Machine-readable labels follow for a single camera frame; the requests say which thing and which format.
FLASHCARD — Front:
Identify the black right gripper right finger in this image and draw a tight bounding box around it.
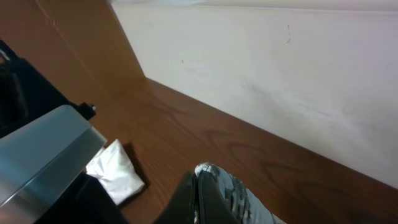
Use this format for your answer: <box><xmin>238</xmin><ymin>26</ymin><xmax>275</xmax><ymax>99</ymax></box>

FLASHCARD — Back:
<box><xmin>197</xmin><ymin>172</ymin><xmax>238</xmax><ymax>224</ymax></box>

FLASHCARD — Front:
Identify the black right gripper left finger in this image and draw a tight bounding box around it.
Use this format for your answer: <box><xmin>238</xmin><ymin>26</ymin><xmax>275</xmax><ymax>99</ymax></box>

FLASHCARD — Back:
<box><xmin>153</xmin><ymin>171</ymin><xmax>197</xmax><ymax>224</ymax></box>

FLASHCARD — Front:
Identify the white fern print dress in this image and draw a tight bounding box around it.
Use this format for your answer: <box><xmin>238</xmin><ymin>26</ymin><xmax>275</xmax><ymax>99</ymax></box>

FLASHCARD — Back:
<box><xmin>195</xmin><ymin>162</ymin><xmax>285</xmax><ymax>224</ymax></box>

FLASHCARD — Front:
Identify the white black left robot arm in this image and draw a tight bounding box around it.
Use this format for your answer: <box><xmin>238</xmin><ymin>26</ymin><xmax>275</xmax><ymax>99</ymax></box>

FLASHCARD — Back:
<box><xmin>1</xmin><ymin>43</ymin><xmax>125</xmax><ymax>223</ymax></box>

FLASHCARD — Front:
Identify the white folded shirt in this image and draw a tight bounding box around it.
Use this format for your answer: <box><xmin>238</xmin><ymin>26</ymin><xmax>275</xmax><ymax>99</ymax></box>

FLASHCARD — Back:
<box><xmin>86</xmin><ymin>139</ymin><xmax>145</xmax><ymax>205</ymax></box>

